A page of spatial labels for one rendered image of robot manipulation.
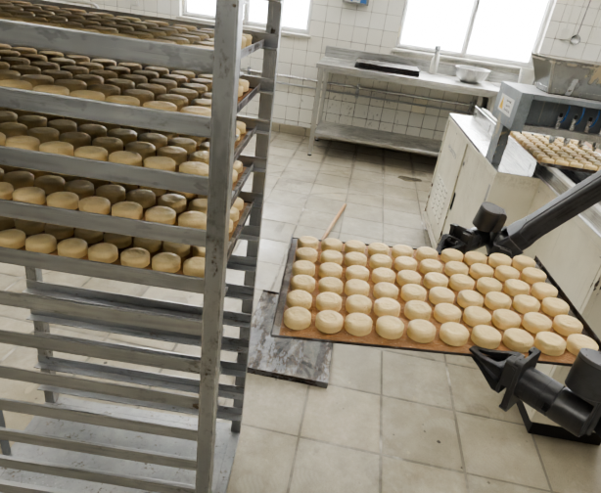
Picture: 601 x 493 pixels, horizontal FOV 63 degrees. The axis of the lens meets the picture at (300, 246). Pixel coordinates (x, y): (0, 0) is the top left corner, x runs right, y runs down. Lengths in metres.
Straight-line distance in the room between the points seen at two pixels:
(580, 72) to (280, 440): 1.86
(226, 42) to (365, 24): 4.82
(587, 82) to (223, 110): 1.91
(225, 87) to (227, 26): 0.07
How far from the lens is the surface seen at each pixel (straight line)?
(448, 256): 1.19
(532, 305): 1.08
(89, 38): 0.77
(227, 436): 1.68
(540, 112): 2.40
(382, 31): 5.47
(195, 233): 0.80
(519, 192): 2.39
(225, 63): 0.68
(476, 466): 2.02
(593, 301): 1.89
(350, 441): 1.92
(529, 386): 0.88
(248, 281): 1.32
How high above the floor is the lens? 1.42
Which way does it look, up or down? 27 degrees down
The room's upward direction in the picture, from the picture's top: 8 degrees clockwise
